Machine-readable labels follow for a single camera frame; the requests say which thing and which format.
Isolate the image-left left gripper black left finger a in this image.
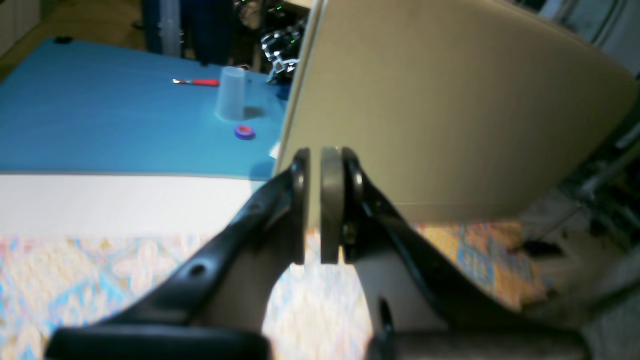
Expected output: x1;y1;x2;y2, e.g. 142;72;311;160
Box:
45;148;311;360

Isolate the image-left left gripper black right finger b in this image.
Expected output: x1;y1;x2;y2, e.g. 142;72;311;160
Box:
320;146;591;360

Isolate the patterned tile tablecloth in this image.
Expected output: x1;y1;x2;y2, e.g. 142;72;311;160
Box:
0;222;548;360

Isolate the purple tape roll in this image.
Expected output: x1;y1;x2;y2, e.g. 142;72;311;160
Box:
234;125;256;141

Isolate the translucent plastic cup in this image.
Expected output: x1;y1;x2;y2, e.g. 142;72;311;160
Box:
215;66;247;122

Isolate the beige board panel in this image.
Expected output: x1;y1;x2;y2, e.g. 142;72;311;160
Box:
277;0;638;227

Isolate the blue side table top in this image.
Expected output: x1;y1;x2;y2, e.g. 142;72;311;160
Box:
0;39;287;181

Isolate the red handled tool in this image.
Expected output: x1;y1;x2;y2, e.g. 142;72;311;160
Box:
173;79;220;87

